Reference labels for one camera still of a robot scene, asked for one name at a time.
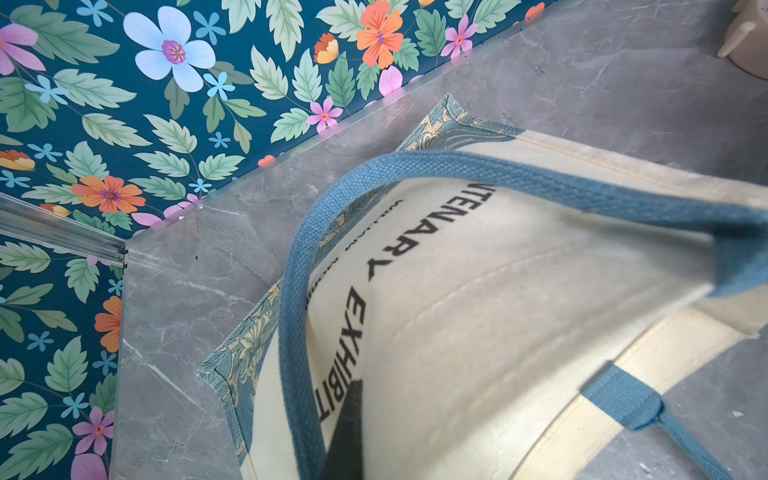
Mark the pink round alarm clock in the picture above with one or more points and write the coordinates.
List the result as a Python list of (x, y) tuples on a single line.
[(745, 41)]

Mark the cream canvas tote bag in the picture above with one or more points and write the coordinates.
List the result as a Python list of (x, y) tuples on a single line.
[(488, 302)]

